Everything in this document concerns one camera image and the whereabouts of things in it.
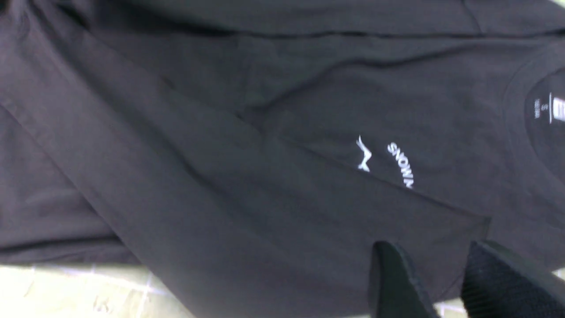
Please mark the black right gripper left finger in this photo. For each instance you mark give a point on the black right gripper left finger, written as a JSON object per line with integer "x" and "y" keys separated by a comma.
{"x": 395, "y": 290}

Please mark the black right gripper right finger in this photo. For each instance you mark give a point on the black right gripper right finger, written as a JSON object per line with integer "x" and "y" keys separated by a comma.
{"x": 498, "y": 283}

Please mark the dark gray long-sleeve top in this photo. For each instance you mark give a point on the dark gray long-sleeve top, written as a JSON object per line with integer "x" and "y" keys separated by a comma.
{"x": 251, "y": 152}

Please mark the light green checkered mat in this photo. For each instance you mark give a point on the light green checkered mat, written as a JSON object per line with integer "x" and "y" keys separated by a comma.
{"x": 85, "y": 291}

